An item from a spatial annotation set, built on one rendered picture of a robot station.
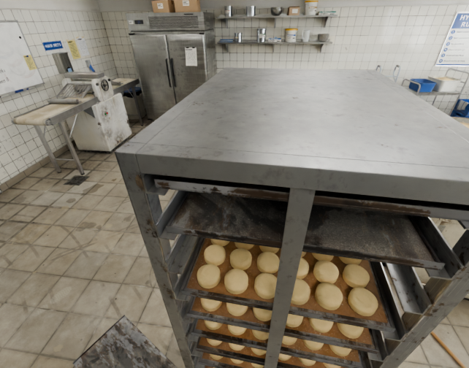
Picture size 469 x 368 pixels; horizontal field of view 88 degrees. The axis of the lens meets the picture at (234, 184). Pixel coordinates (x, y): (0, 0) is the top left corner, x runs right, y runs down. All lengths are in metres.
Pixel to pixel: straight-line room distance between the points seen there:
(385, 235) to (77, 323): 2.34
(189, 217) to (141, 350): 1.81
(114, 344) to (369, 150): 2.15
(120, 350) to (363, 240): 2.01
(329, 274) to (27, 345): 2.35
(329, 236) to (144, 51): 5.16
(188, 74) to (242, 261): 4.74
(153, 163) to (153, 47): 4.99
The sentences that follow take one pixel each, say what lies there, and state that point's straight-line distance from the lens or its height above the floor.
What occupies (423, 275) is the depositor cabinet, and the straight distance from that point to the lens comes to 2.58.
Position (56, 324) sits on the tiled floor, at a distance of 2.59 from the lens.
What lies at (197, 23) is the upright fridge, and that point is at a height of 1.89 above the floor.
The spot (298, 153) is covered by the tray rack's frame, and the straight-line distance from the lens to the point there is 0.31.
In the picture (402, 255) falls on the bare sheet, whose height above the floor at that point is 1.67.
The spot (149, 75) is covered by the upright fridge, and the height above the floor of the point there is 1.05.
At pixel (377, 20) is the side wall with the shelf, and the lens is 6.02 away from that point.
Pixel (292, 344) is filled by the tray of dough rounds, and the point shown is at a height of 1.31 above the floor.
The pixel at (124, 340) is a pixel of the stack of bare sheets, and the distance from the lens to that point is 2.26.
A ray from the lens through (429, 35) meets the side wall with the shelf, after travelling 6.41.
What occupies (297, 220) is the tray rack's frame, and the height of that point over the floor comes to 1.73.
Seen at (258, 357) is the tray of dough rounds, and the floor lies 1.22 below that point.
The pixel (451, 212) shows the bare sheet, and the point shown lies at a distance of 0.37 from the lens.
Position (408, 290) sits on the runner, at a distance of 0.53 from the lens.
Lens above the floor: 1.96
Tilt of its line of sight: 35 degrees down
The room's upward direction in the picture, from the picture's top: 1 degrees counter-clockwise
